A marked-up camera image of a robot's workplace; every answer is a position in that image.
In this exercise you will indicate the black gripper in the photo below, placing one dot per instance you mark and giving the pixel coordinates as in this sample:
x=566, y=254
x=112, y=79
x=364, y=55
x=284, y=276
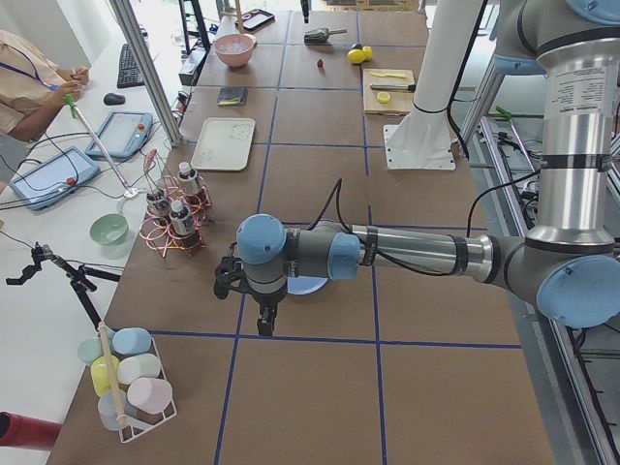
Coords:
x=265, y=300

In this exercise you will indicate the blue plate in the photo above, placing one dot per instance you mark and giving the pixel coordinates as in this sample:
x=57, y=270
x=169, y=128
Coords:
x=305, y=285

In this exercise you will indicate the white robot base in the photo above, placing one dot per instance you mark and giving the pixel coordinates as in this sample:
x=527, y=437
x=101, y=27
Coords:
x=422, y=140

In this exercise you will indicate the dark drink bottle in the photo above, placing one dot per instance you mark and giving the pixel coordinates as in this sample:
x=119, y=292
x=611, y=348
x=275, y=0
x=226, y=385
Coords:
x=158, y=203
x=181, y=219
x=188, y=181

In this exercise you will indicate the pink cup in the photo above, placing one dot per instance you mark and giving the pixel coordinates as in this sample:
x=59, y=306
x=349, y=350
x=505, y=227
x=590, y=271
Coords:
x=151, y=395

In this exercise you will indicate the blue cup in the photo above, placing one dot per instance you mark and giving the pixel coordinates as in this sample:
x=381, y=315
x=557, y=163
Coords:
x=131, y=341

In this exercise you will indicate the white cup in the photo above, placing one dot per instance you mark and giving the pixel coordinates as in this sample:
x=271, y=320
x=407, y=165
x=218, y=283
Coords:
x=140, y=366

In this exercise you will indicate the yellow cup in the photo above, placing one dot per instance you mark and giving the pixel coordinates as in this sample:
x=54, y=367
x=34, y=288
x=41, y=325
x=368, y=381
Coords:
x=100, y=376

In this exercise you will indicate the cream bear tray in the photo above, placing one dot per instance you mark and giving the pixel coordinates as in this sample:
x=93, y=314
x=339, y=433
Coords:
x=224, y=144

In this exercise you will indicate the green bowl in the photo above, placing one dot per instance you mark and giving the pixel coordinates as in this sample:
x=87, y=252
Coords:
x=110, y=232

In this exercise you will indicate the black tripod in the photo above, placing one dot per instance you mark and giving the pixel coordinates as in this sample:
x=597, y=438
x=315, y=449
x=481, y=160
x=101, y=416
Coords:
x=78, y=278

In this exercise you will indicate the grey folded cloth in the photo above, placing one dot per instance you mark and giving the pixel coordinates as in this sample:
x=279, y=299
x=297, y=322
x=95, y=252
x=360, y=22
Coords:
x=232, y=96

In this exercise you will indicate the blue teach pendant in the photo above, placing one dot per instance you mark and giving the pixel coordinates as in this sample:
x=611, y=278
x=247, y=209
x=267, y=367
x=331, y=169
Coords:
x=123, y=133
x=54, y=179

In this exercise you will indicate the wooden cutting board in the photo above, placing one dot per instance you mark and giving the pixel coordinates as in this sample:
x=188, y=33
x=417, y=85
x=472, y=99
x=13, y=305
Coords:
x=401, y=102

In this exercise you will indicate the black mouse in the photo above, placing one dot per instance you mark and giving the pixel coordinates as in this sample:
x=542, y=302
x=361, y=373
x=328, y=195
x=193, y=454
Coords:
x=114, y=99

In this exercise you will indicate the pink bowl with ice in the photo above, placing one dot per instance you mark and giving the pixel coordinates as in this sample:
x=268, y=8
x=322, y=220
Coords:
x=235, y=50

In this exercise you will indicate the yellow plastic knife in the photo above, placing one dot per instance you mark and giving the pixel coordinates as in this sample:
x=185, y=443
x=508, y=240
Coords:
x=388, y=75

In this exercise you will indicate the red cylinder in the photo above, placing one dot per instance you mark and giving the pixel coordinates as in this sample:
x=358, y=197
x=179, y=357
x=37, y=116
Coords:
x=28, y=433

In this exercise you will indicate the yellow lemon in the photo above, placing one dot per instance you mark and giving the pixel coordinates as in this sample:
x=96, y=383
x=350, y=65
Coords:
x=356, y=56
x=368, y=53

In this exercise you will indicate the black keyboard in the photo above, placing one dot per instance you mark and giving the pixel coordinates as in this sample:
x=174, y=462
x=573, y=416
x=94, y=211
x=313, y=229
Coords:
x=128, y=74

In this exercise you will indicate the metal scoop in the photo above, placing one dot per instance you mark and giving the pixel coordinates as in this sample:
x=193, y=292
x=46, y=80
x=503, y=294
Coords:
x=321, y=35

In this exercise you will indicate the wooden stand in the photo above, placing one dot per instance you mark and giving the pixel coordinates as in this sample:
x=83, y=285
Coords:
x=239, y=17

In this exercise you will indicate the seated person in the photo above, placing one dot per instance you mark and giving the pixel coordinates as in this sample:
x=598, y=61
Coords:
x=33, y=88

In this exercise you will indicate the copper wire bottle rack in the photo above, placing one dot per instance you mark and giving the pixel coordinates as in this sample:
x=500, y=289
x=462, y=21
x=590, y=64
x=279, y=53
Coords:
x=158, y=233

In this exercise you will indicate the white wire cup basket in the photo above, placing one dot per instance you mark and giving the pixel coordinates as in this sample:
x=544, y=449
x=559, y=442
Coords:
x=116, y=413

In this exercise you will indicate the steel knife handle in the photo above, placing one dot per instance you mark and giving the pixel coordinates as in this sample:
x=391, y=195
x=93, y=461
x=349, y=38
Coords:
x=410, y=88

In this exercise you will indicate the aluminium frame post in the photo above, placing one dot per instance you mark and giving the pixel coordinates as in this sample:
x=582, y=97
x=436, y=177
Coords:
x=125, y=16

